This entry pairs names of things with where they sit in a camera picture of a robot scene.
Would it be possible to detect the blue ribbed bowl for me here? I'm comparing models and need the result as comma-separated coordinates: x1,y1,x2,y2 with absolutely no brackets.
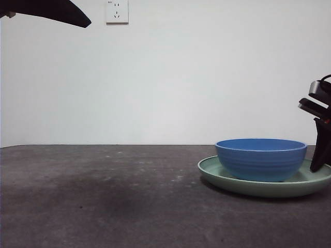
215,138,308,182

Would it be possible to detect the green round plate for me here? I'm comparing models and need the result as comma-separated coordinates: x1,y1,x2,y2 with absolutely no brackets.
198,155,331,198

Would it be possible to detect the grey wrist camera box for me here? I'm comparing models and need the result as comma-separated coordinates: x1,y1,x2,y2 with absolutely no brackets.
308,80,331,102

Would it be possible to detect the white wall socket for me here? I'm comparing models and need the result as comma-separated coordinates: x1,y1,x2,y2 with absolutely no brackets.
106,0,129,25

